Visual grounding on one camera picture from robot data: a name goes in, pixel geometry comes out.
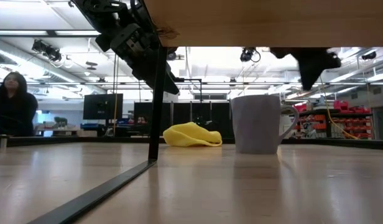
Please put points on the black partition wall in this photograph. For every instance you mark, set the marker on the black partition wall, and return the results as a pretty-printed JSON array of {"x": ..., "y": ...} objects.
[{"x": 185, "y": 115}]

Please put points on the grey mug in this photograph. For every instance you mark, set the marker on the grey mug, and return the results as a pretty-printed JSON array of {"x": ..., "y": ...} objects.
[{"x": 256, "y": 124}]

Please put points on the black ceiling camera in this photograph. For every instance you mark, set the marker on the black ceiling camera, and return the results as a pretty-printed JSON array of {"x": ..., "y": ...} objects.
[
  {"x": 47, "y": 49},
  {"x": 247, "y": 54}
]

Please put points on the person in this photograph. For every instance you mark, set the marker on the person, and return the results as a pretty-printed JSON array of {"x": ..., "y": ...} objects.
[{"x": 11, "y": 105}]

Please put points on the small white post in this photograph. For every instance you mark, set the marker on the small white post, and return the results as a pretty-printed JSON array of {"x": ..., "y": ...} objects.
[{"x": 3, "y": 142}]

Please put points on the rack with red bins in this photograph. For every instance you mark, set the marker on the rack with red bins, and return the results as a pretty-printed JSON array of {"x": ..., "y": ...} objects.
[{"x": 344, "y": 124}]

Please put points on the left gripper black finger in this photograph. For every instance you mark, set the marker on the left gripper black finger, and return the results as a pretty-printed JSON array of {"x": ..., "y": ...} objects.
[{"x": 145, "y": 76}]

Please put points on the black monitor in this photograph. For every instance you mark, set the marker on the black monitor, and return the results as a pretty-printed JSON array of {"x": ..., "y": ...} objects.
[{"x": 101, "y": 106}]

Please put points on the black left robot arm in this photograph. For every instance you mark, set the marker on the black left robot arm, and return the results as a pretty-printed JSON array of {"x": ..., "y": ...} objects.
[{"x": 95, "y": 9}]

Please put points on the yellow cloth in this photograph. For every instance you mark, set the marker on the yellow cloth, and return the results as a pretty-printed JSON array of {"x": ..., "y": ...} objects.
[{"x": 191, "y": 135}]

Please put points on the green plant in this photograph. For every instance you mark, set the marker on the green plant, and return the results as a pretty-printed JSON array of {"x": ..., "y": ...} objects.
[{"x": 60, "y": 121}]

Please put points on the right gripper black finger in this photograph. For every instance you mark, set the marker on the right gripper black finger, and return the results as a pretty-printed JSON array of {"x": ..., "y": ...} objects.
[{"x": 309, "y": 77}]

